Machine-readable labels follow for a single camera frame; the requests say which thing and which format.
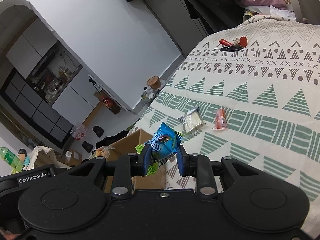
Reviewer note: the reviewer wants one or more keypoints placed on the blue snack pack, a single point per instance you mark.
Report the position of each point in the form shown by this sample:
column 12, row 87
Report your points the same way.
column 164, row 143

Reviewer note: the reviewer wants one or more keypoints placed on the small flat cardboard box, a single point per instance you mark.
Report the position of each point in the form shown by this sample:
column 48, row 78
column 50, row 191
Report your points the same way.
column 73, row 158

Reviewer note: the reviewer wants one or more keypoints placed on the beige dotted tote bag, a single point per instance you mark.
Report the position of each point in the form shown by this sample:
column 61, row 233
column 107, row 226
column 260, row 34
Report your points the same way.
column 42, row 156

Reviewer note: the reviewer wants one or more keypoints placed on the black jacket on chair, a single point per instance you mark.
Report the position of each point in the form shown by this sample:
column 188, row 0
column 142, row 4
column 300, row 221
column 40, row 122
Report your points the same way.
column 215, row 15

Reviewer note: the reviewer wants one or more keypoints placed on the cartoon boy figure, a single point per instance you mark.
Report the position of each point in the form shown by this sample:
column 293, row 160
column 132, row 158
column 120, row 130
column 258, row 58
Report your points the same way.
column 25, row 160

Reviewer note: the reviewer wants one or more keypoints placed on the person's hand at handle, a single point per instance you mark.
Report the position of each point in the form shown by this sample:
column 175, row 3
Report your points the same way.
column 7, row 234

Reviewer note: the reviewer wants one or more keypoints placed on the black clothing on floor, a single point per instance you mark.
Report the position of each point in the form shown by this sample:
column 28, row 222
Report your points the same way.
column 107, row 141

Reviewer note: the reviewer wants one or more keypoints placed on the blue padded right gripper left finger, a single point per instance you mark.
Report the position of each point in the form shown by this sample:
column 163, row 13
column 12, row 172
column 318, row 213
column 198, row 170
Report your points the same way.
column 146, row 158

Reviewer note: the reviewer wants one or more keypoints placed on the crumpled white plastic bag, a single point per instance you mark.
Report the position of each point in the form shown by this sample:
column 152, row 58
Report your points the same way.
column 282, row 13

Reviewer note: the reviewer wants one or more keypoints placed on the black grid glass door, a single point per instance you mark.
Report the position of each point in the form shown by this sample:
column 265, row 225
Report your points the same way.
column 34, row 110

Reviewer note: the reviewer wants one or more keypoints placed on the white kitchen cabinet unit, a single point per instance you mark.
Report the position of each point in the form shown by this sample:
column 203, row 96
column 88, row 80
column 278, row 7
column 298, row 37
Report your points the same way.
column 54, row 73

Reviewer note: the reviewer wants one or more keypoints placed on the wooden lid glass jar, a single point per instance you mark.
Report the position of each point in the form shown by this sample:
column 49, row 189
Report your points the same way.
column 156, row 83

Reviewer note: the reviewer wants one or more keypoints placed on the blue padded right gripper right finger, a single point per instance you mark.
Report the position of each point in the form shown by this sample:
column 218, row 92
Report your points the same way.
column 182, row 158

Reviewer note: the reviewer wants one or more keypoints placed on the open brown cardboard box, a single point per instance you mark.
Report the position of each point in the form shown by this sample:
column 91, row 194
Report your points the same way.
column 128, row 145

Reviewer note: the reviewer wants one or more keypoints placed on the dark red bottle box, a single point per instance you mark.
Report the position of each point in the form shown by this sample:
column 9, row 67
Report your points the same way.
column 108, row 102

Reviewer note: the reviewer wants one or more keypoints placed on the clear glass teapot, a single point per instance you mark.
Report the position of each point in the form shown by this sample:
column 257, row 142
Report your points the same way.
column 148, row 95

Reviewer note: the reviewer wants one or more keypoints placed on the black slipper near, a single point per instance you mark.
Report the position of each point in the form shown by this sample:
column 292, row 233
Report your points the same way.
column 87, row 147

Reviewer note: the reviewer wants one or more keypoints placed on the brown nut bar pack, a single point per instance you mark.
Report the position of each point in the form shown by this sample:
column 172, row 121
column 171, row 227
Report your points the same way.
column 103, row 151

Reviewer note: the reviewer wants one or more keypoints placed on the black slipper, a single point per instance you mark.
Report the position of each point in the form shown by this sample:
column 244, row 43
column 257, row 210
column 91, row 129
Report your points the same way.
column 87, row 147
column 98, row 131

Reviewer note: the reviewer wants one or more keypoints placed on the black slipper far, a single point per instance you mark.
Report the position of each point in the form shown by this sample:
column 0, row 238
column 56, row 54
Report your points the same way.
column 98, row 131

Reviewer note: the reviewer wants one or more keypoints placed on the pink plastic bag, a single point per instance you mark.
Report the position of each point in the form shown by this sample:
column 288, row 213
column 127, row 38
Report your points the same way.
column 79, row 131

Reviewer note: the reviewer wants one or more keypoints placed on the pink red snack pack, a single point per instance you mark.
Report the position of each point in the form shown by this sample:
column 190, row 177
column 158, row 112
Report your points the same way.
column 220, row 122

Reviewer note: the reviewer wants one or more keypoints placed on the patterned triangle bed cover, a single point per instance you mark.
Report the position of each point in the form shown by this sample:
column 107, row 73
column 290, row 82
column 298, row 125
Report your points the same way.
column 270, row 93

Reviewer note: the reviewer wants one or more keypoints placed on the clear white cake pack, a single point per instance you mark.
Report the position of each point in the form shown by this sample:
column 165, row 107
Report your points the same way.
column 191, row 121

